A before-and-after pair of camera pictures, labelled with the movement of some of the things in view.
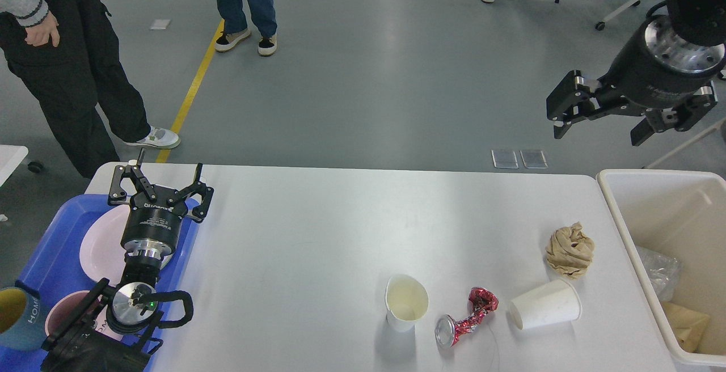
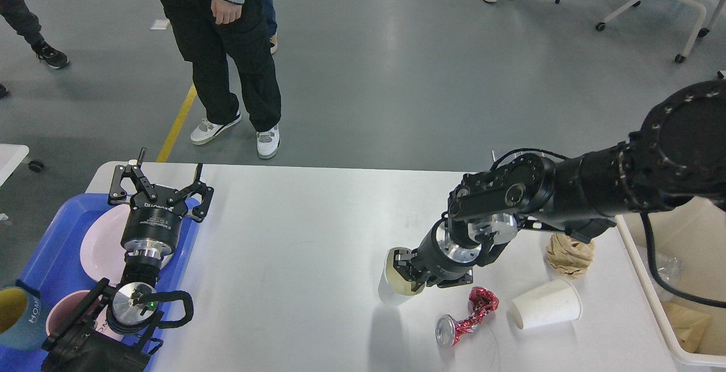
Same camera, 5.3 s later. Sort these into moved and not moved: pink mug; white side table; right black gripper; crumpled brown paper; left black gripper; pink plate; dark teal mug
Moved: right black gripper
Not moved: left black gripper; pink plate; crumpled brown paper; dark teal mug; white side table; pink mug
